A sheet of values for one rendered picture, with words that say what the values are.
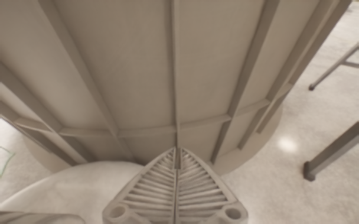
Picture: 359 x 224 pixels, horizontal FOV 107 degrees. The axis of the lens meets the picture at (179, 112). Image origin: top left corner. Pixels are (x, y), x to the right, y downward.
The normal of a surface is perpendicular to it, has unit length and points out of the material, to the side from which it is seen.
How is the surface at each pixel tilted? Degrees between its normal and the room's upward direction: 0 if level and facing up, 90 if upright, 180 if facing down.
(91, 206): 0
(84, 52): 90
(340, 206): 0
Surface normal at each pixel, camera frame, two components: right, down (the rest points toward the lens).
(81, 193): -0.01, 0.43
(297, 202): 0.00, -0.70
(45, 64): -0.05, 0.72
